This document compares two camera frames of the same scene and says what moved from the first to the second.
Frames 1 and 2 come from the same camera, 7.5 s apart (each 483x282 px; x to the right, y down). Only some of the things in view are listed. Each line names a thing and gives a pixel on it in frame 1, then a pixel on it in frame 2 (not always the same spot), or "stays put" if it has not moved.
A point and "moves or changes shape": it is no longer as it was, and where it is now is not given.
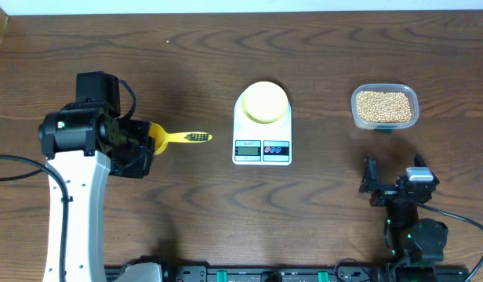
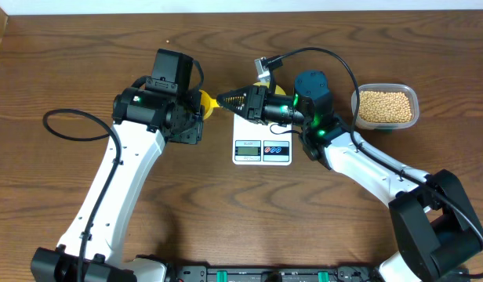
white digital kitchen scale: (256, 143) stays put
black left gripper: (142, 161) -> (191, 133)
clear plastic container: (384, 106) stays put
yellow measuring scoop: (161, 138) moves or changes shape
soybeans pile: (378, 106) stays put
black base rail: (313, 273) stays put
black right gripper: (370, 184) -> (255, 103)
